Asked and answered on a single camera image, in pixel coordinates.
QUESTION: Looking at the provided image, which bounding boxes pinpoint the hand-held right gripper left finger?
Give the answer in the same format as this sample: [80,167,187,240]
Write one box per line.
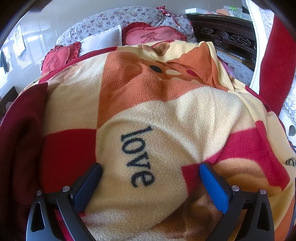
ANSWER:
[26,163,103,241]

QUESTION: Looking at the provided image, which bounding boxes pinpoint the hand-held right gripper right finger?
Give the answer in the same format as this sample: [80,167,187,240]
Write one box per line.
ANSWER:
[199,163,275,241]

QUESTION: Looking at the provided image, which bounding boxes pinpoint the maroon knit garment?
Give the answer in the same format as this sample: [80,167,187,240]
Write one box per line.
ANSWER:
[0,82,70,241]

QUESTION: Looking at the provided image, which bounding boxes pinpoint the printed fleece blanket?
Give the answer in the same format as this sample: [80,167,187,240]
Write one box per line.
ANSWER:
[17,41,296,241]

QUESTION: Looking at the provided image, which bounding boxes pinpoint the floral bedsheet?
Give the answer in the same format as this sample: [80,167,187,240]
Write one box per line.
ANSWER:
[216,50,255,82]

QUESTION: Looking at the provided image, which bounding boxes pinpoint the red heart cushion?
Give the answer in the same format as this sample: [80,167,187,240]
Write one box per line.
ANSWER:
[121,22,185,47]
[41,42,82,76]

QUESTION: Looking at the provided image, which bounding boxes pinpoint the red garment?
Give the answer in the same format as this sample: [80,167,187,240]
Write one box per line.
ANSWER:
[258,16,296,114]

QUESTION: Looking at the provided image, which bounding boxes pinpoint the white pillow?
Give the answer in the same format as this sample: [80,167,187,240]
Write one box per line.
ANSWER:
[79,25,122,56]

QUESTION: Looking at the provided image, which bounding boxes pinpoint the dark carved wooden headboard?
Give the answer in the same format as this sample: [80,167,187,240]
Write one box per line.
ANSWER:
[186,14,257,70]

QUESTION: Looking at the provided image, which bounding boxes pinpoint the floral pillow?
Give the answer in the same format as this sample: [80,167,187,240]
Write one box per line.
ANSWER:
[56,6,197,47]

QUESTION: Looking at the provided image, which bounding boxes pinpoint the white flat box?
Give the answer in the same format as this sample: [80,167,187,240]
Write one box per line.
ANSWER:
[185,8,208,15]

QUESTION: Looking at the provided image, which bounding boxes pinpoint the pile of colourful papers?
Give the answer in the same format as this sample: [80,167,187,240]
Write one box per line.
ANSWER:
[215,5,251,18]

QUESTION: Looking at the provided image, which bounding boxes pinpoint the red patterned cloth bow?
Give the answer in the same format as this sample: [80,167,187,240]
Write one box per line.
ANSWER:
[156,6,183,18]

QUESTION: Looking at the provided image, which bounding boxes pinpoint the wall calendar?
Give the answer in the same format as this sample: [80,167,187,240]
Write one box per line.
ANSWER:
[13,24,27,57]

